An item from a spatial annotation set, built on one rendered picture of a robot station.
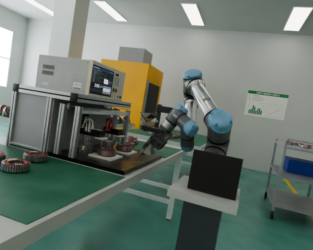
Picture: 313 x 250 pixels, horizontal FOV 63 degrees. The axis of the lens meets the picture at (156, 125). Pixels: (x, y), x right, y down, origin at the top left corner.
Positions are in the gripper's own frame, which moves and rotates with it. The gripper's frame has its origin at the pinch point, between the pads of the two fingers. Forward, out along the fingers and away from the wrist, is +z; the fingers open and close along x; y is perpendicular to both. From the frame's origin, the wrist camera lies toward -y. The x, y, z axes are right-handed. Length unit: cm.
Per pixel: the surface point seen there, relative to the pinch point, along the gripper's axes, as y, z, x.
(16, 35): -663, 175, 497
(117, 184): 8.3, 6.5, -34.3
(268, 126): 85, -80, 532
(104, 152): -15.9, 13.4, -5.3
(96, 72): -51, -18, -3
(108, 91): -46.4, -10.5, 13.6
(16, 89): -75, 16, -22
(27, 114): -61, 23, -21
